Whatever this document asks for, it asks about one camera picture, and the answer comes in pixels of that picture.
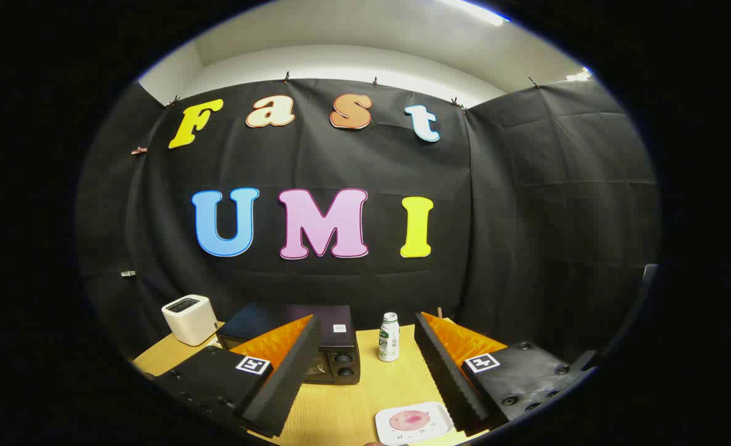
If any white bread toaster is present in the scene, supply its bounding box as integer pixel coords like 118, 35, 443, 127
161, 294, 219, 347

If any black backdrop cloth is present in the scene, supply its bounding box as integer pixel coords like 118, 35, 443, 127
76, 77, 660, 372

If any black toaster oven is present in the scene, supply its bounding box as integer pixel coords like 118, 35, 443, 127
216, 302, 361, 386

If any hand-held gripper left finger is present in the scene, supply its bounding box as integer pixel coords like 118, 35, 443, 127
152, 314, 323, 439

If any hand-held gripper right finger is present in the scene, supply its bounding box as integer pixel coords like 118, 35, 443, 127
414, 312, 597, 436

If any white bottle green label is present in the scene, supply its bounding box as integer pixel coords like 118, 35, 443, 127
377, 312, 400, 363

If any white square plate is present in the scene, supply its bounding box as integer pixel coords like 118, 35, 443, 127
375, 401, 455, 446

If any pink round meat slice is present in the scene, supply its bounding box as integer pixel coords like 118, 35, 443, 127
389, 410, 431, 432

